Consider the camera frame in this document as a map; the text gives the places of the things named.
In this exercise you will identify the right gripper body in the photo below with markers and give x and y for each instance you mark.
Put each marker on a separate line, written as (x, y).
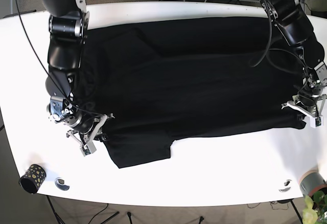
(85, 129)

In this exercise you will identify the black gold-dotted cup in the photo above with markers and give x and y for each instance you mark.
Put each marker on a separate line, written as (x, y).
(32, 179)

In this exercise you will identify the silver table grommet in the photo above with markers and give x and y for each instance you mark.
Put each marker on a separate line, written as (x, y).
(285, 186)
(60, 184)

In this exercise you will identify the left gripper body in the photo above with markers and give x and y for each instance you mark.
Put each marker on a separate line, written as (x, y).
(310, 107)

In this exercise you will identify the right silver table grommet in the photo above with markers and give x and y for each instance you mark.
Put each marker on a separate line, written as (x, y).
(285, 186)

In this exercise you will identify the left silver table grommet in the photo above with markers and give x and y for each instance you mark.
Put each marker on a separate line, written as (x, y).
(60, 184)

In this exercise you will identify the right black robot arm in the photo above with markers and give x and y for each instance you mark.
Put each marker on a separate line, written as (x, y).
(68, 23)

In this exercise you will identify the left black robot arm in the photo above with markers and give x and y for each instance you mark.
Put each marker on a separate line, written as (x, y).
(294, 25)

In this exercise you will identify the green potted plant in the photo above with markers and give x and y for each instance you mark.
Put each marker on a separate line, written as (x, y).
(315, 208)

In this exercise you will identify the grey flower pot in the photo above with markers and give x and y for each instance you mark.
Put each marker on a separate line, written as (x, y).
(311, 182)

